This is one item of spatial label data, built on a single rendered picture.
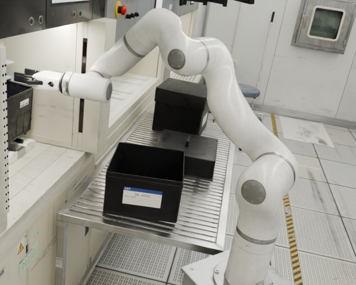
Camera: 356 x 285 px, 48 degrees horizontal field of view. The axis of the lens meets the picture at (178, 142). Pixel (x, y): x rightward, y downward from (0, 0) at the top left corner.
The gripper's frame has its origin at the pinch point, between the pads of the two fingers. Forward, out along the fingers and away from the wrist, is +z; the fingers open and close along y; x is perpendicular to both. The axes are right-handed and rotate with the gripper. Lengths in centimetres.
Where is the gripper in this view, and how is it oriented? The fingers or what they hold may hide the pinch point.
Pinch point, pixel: (24, 75)
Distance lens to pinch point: 153.2
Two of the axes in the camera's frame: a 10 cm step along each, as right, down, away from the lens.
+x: 1.4, -9.1, -3.8
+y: 1.8, -3.5, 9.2
